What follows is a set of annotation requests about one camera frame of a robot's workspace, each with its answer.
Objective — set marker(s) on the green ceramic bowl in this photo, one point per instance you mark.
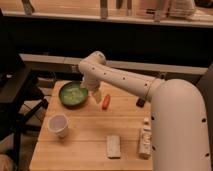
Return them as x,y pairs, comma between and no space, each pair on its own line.
72,94

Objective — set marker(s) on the white plastic bottle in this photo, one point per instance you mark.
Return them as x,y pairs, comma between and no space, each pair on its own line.
144,148

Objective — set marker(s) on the black rectangular device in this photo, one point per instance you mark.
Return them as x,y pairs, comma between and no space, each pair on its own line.
140,103

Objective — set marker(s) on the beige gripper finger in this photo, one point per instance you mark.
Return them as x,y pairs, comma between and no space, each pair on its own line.
97,95

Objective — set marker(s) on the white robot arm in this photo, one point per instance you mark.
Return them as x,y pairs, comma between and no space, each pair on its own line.
180,135

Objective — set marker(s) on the beige sponge block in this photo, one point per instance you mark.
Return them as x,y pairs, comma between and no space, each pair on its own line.
113,146

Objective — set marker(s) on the orange carrot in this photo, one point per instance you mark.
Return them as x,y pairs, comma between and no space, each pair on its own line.
106,102

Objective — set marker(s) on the black office chair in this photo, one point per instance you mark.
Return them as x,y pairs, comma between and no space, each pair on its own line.
19,88

